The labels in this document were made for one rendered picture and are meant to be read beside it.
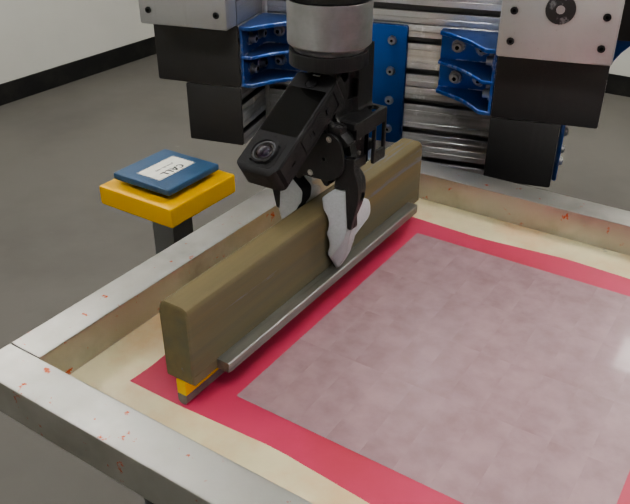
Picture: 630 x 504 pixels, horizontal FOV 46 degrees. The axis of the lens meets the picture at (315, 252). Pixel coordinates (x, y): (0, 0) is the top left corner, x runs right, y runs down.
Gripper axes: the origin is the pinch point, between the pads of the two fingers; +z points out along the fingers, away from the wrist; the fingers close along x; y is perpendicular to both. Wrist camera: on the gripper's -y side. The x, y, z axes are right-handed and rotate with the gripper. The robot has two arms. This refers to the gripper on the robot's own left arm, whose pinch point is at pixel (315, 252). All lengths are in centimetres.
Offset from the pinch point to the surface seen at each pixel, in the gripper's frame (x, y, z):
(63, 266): 161, 84, 100
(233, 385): -2.1, -16.0, 4.9
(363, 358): -9.7, -6.6, 4.8
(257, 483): -12.5, -26.0, 1.3
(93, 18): 322, 250, 69
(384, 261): -3.0, 9.3, 4.8
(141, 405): 2.7, -22.2, 4.9
